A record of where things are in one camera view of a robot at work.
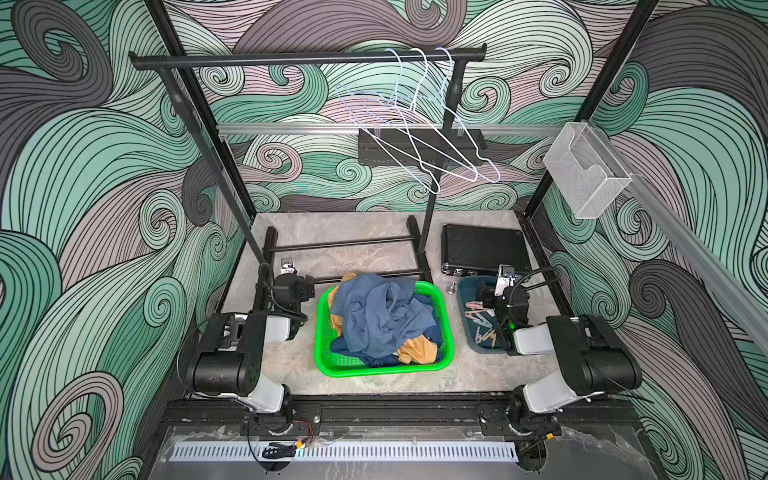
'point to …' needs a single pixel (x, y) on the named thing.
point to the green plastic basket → (328, 362)
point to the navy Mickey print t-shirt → (342, 346)
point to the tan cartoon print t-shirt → (416, 350)
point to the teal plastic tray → (480, 312)
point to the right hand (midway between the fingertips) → (495, 280)
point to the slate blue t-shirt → (378, 313)
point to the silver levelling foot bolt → (450, 289)
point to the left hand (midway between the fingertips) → (290, 275)
